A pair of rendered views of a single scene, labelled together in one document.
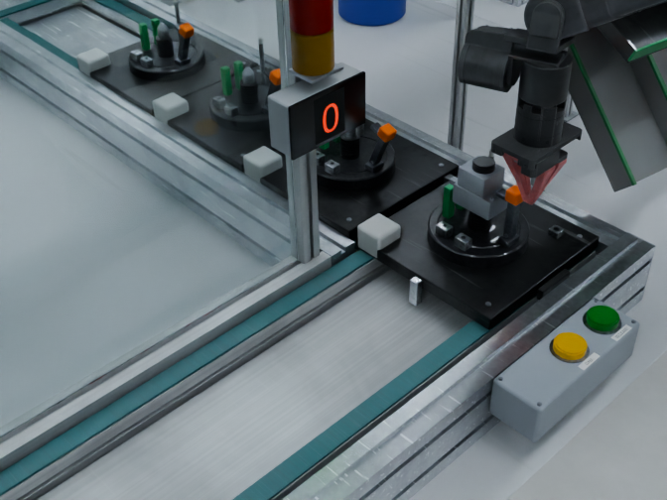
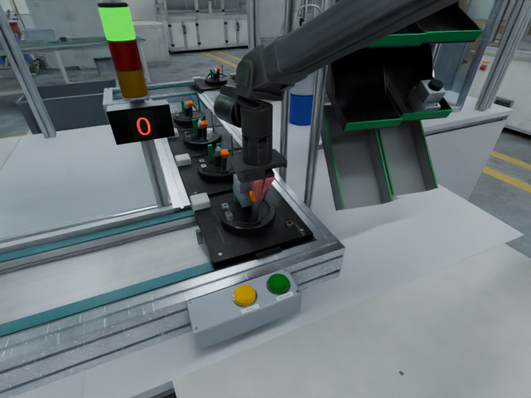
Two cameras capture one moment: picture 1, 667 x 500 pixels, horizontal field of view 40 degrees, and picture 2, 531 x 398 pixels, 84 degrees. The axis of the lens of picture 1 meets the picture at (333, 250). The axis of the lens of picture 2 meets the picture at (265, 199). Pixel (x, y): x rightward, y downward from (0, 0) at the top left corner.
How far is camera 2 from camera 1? 0.73 m
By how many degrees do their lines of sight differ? 16
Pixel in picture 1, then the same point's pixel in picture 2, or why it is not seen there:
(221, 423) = (57, 278)
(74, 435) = not seen: outside the picture
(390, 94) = not seen: hidden behind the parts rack
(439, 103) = (302, 158)
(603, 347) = (266, 302)
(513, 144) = (239, 160)
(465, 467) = (165, 348)
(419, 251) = (212, 215)
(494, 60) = (227, 103)
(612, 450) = (256, 371)
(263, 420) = (75, 283)
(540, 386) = (208, 315)
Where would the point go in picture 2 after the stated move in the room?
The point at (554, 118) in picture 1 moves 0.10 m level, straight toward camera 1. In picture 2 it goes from (257, 147) to (219, 169)
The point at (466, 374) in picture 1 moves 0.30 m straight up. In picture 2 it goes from (174, 292) to (134, 150)
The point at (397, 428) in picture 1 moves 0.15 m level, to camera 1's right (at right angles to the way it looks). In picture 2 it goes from (107, 313) to (179, 341)
